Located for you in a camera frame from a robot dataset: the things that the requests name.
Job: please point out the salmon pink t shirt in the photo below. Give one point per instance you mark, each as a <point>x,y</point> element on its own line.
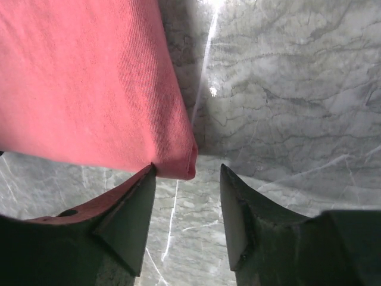
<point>92,83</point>

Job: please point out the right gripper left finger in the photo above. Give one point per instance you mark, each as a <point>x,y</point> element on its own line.
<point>101,242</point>

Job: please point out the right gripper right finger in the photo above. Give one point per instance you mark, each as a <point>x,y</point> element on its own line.
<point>268,244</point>

